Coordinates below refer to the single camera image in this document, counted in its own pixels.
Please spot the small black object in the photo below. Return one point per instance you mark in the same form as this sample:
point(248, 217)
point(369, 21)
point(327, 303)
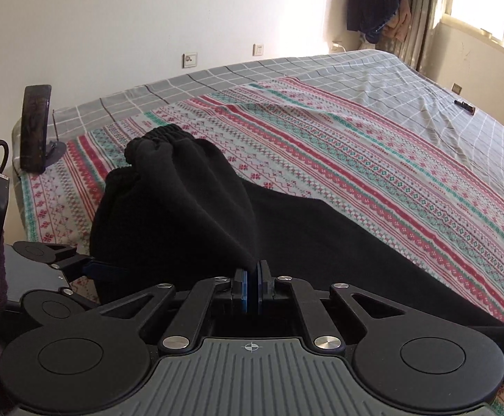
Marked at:
point(465, 107)

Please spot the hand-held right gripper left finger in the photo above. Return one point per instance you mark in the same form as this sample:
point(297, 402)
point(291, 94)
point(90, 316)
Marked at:
point(244, 291)

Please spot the black pants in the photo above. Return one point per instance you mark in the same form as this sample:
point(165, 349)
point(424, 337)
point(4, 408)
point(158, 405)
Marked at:
point(191, 208)

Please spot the dark hanging clothes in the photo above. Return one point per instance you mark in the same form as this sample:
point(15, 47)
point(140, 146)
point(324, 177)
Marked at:
point(373, 0)

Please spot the orange hanging clothes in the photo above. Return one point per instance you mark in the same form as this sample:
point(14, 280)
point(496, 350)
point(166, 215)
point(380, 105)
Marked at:
point(399, 21)

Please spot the dark wooden bedpost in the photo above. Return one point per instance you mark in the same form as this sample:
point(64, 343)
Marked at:
point(35, 130)

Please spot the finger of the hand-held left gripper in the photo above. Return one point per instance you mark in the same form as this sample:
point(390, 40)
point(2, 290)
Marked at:
point(104, 268)
point(80, 298)

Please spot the low wall socket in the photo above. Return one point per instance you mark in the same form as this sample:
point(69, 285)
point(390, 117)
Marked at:
point(457, 88)

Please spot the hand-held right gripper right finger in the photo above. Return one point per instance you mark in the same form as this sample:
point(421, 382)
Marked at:
point(261, 288)

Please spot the white round wall socket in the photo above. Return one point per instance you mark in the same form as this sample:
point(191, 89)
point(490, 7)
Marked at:
point(190, 60)

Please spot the patterned red green blanket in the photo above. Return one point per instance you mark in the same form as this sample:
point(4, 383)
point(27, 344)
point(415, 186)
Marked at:
point(364, 173)

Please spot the striped curtain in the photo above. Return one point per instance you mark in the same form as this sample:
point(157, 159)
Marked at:
point(425, 8)

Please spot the white wall socket with plug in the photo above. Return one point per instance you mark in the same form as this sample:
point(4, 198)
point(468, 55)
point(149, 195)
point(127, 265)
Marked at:
point(337, 46)

